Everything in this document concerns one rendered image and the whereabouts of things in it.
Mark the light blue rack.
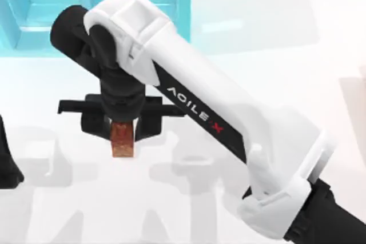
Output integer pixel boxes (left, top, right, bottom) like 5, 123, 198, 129
0, 0, 192, 51

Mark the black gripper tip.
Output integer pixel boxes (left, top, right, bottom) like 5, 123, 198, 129
0, 114, 25, 191

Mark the reddish brown book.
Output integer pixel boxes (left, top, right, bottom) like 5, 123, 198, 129
110, 120, 136, 159

